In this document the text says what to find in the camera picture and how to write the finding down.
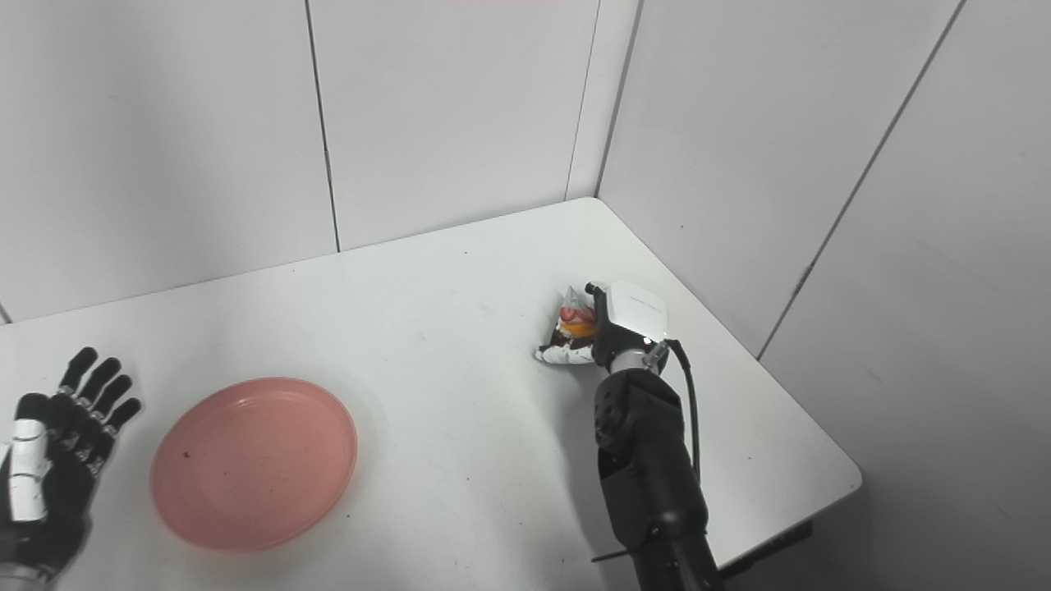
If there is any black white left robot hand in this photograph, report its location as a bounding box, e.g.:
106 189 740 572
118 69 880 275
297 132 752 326
0 346 143 577

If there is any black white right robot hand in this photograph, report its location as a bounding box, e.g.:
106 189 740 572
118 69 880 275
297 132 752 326
534 281 670 370

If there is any chocolate fruit cake slice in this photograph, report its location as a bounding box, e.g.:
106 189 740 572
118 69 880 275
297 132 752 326
551 285 599 349

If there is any pink round plate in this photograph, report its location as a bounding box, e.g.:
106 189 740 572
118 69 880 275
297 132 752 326
149 377 359 553

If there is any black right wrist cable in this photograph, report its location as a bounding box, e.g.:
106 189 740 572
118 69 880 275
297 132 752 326
647 338 704 483

